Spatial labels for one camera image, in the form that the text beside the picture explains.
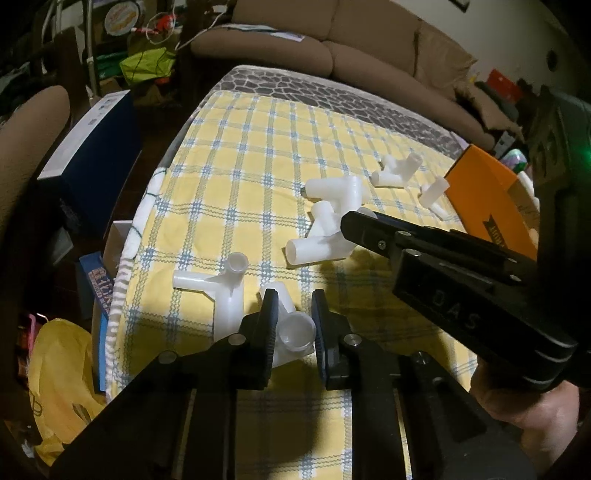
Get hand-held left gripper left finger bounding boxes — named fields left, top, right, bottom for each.
left=48, top=290, right=282, bottom=480

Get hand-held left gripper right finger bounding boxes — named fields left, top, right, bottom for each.
left=311, top=290, right=539, bottom=480

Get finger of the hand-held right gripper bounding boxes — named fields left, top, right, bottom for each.
left=341, top=211, right=541, bottom=284

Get white plastic pipe connector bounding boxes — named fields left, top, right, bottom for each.
left=259, top=284, right=319, bottom=368
left=302, top=176, right=365, bottom=217
left=372, top=154, right=423, bottom=190
left=419, top=178, right=451, bottom=217
left=173, top=251, right=250, bottom=342
left=285, top=200, right=377, bottom=268

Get person's right hand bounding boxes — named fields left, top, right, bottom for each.
left=468, top=356, right=591, bottom=467

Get orange open cardboard box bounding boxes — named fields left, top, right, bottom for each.
left=443, top=144, right=541, bottom=259

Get white bottle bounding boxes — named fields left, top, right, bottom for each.
left=517, top=171, right=541, bottom=213

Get yellow plaid cloth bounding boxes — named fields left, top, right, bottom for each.
left=104, top=90, right=478, bottom=480

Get brown cushion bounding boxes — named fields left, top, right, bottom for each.
left=455, top=85, right=522, bottom=134

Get brown sofa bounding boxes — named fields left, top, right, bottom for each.
left=189, top=0, right=497, bottom=148

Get small white box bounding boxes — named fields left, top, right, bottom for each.
left=104, top=220, right=134, bottom=273

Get blue printed box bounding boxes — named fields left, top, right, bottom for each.
left=78, top=251, right=116, bottom=319

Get red box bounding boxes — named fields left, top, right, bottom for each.
left=487, top=69, right=522, bottom=100

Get yellow plastic bag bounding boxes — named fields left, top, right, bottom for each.
left=28, top=318, right=109, bottom=467

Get papers on sofa seat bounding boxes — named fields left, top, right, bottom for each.
left=222, top=23, right=305, bottom=42

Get pink object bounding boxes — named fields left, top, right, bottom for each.
left=18, top=314, right=38, bottom=352

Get navy box with white top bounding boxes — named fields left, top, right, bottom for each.
left=37, top=90, right=141, bottom=236

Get green bag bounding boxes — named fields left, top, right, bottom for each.
left=120, top=46, right=178, bottom=86

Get red white toy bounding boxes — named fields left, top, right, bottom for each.
left=148, top=11, right=178, bottom=34

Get brown upholstered chair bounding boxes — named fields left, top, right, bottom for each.
left=0, top=85, right=70, bottom=222

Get round white orange sign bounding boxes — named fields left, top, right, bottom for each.
left=102, top=0, right=139, bottom=34

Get white pole rack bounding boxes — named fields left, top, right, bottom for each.
left=53, top=0, right=100, bottom=93

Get white cable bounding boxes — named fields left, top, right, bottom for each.
left=175, top=9, right=232, bottom=51

